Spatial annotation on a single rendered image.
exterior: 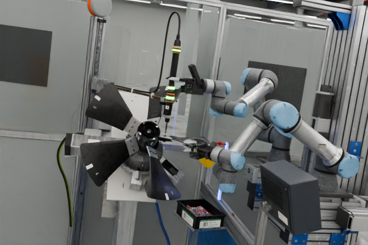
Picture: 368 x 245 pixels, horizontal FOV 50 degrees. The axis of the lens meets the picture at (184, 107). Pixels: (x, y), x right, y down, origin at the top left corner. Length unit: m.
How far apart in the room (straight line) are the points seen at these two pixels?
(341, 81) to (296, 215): 1.14
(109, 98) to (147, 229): 1.23
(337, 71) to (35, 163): 2.01
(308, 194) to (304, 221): 0.10
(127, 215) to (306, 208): 1.13
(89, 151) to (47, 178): 0.96
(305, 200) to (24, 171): 1.96
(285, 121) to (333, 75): 0.72
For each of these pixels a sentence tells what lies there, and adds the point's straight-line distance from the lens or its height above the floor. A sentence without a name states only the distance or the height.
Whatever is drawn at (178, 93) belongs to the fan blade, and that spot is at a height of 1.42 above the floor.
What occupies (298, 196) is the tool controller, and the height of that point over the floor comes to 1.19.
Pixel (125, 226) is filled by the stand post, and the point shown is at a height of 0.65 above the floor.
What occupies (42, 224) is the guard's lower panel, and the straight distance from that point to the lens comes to 2.98.
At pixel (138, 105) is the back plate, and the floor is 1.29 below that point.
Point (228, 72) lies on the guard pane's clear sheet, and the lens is 2.87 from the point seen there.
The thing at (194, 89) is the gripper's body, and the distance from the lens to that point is 2.06.
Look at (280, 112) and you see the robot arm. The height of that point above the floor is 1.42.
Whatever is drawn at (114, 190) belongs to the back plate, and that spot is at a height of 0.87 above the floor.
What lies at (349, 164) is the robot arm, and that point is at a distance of 2.03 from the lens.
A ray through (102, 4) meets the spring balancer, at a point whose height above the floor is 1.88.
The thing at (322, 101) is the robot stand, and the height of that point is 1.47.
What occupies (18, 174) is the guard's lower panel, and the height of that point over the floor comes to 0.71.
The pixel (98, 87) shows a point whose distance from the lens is 2.47.
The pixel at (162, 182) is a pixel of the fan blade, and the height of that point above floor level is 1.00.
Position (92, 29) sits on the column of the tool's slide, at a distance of 2.57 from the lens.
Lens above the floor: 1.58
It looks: 6 degrees down
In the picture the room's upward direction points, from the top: 8 degrees clockwise
